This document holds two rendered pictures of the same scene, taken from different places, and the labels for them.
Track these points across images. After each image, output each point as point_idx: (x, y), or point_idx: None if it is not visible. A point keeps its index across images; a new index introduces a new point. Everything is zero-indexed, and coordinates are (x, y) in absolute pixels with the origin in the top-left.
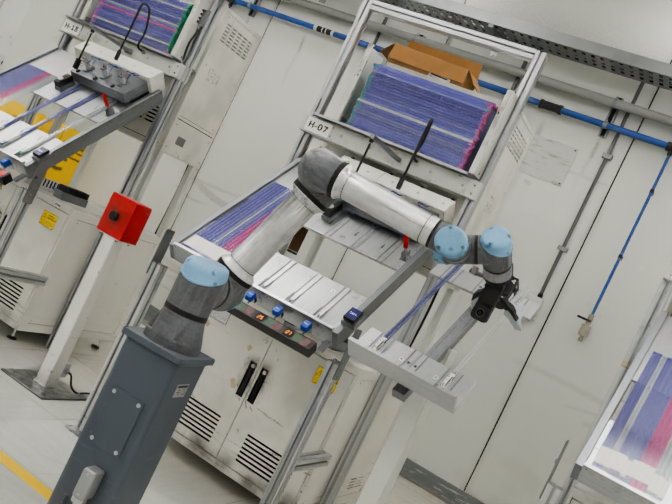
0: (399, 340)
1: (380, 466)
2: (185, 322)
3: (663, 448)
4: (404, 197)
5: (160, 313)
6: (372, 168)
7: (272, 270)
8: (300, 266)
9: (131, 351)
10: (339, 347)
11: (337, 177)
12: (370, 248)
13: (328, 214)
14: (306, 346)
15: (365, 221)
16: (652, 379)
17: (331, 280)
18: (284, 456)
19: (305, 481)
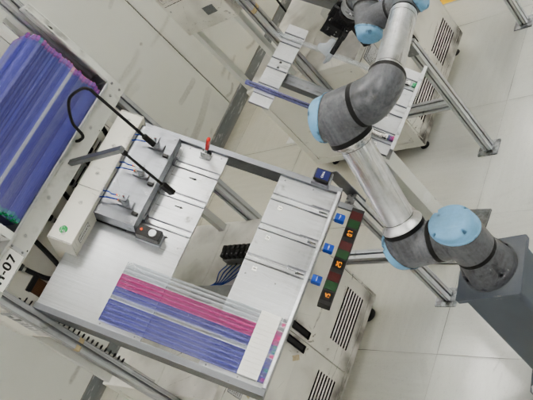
0: (230, 197)
1: (401, 173)
2: (496, 239)
3: None
4: (121, 159)
5: (495, 264)
6: (71, 198)
7: (268, 271)
8: (252, 247)
9: (526, 287)
10: None
11: (404, 68)
12: (200, 189)
13: (162, 235)
14: (362, 213)
15: (152, 202)
16: None
17: (265, 213)
18: None
19: (356, 278)
